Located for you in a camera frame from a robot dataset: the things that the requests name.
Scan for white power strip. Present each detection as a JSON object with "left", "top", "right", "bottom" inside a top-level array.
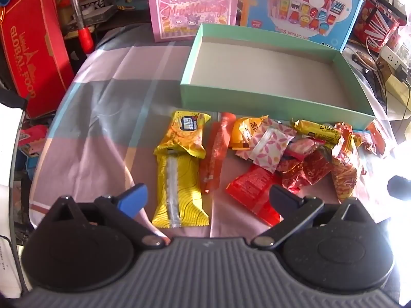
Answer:
[{"left": 379, "top": 45, "right": 410, "bottom": 74}]

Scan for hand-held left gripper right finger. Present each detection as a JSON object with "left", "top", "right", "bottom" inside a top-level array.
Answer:
[{"left": 250, "top": 184, "right": 375, "bottom": 250}]

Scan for orange packet clear strip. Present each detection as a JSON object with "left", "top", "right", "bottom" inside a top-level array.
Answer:
[{"left": 366, "top": 120, "right": 389, "bottom": 155}]

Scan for large yellow snack packet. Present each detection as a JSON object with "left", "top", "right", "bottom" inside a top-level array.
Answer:
[{"left": 152, "top": 149, "right": 209, "bottom": 228}]

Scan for black box white letters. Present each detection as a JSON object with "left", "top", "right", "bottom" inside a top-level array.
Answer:
[{"left": 69, "top": 0, "right": 118, "bottom": 28}]

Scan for pink gift bag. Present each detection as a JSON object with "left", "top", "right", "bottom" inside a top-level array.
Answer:
[{"left": 145, "top": 0, "right": 242, "bottom": 43}]

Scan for red snack packet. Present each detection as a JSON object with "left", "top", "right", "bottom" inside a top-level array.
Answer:
[{"left": 226, "top": 163, "right": 291, "bottom": 227}]

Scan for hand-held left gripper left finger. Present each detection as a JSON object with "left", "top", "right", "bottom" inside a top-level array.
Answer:
[{"left": 51, "top": 183, "right": 170, "bottom": 249}]

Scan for union flag tin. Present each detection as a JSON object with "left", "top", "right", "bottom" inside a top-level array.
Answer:
[{"left": 355, "top": 0, "right": 400, "bottom": 53}]

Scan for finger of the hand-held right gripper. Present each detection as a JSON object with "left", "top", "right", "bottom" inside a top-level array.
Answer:
[{"left": 387, "top": 175, "right": 411, "bottom": 200}]

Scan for plain orange snack packet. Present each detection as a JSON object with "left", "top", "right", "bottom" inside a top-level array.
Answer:
[{"left": 229, "top": 115, "right": 269, "bottom": 151}]

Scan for brown cardboard box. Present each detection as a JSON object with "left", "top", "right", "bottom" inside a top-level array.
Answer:
[{"left": 376, "top": 56, "right": 411, "bottom": 103}]

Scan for checked bed sheet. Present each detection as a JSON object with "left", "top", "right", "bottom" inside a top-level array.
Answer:
[{"left": 27, "top": 24, "right": 402, "bottom": 241}]

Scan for pink red toy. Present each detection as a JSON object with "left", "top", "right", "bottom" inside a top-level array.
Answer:
[{"left": 18, "top": 124, "right": 49, "bottom": 155}]

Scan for mint green cardboard box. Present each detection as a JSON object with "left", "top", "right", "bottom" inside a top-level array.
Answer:
[{"left": 179, "top": 23, "right": 376, "bottom": 130}]

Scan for blue toy box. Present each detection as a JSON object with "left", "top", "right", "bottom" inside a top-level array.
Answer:
[{"left": 239, "top": 0, "right": 363, "bottom": 52}]

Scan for orange-red long snack packet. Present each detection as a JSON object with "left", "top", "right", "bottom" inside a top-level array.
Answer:
[{"left": 199, "top": 112, "right": 237, "bottom": 194}]

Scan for red square packet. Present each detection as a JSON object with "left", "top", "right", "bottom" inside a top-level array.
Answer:
[{"left": 334, "top": 121, "right": 354, "bottom": 135}]

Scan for black remote control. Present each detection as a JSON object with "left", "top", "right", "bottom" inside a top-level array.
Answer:
[{"left": 363, "top": 67, "right": 386, "bottom": 103}]

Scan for long yellow bar packet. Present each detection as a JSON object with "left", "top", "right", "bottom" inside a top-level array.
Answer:
[{"left": 291, "top": 119, "right": 342, "bottom": 145}]

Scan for brown oval case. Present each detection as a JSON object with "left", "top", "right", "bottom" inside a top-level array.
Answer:
[{"left": 355, "top": 53, "right": 376, "bottom": 68}]

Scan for red cardboard box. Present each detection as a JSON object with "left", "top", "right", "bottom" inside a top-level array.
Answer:
[{"left": 0, "top": 0, "right": 75, "bottom": 119}]

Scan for pink floral white packet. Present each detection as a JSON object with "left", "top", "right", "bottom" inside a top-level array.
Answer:
[{"left": 236, "top": 118, "right": 297, "bottom": 174}]

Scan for yellow packet dark label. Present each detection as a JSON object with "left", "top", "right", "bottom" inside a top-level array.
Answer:
[{"left": 153, "top": 111, "right": 212, "bottom": 159}]

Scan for metal pole red grip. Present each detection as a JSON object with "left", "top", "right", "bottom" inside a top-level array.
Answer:
[{"left": 62, "top": 0, "right": 96, "bottom": 55}]

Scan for orange patterned snack bag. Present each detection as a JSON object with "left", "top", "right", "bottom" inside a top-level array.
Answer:
[{"left": 331, "top": 131, "right": 363, "bottom": 204}]

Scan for small dark red candy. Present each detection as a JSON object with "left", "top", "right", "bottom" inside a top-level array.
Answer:
[{"left": 351, "top": 130, "right": 378, "bottom": 155}]

